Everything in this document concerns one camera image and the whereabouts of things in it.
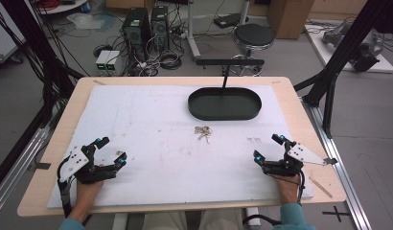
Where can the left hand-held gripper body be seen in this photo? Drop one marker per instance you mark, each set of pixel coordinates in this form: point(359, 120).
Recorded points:
point(77, 161)

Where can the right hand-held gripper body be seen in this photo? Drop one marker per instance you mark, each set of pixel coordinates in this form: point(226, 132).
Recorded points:
point(296, 156)

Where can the bunch of silver keys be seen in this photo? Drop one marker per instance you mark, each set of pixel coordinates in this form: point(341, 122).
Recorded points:
point(203, 131)

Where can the black oval tray with hanger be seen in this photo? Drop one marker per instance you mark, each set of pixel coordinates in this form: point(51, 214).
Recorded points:
point(224, 103)

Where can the person's left hand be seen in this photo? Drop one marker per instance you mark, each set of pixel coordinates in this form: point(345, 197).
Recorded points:
point(88, 191)

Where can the person's right hand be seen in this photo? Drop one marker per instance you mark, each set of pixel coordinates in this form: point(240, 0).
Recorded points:
point(288, 190)

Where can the thin wooden stick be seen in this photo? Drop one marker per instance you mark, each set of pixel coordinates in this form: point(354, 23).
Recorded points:
point(320, 187)

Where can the white foam mat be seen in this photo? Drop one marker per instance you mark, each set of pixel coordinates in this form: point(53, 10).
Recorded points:
point(172, 166)

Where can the white table leg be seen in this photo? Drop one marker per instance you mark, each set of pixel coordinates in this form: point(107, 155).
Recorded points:
point(120, 222)
point(252, 215)

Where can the white power supply box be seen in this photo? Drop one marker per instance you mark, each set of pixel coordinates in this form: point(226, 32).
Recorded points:
point(102, 62)
point(113, 62)

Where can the person's legs in beige pants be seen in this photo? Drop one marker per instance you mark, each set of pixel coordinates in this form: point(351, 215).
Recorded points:
point(172, 222)

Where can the white platform board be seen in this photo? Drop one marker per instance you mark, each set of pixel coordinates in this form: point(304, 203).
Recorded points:
point(325, 51)

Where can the black round stool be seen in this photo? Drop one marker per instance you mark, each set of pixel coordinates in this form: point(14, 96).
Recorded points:
point(253, 35)

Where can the black computer tower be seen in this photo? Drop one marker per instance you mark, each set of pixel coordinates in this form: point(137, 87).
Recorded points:
point(160, 27)
point(136, 28)

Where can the brown cardboard box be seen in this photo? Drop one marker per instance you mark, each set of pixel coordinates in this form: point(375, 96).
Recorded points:
point(288, 17)

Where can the clear plastic bag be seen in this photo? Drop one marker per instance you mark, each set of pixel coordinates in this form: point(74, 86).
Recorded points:
point(86, 20)

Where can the grey robot equipment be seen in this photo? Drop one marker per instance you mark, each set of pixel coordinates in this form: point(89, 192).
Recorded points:
point(360, 44)

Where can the black flat device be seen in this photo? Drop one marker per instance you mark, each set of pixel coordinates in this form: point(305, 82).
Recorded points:
point(228, 20)

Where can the white desk leg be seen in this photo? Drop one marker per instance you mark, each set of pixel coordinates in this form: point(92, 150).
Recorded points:
point(192, 35)

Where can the round white table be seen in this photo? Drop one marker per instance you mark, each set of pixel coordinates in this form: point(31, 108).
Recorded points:
point(62, 8)

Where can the aluminium rail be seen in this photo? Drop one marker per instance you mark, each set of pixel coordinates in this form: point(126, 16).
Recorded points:
point(341, 172)
point(15, 169)

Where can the black frame strut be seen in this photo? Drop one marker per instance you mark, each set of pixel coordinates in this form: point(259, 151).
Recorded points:
point(338, 60)
point(38, 41)

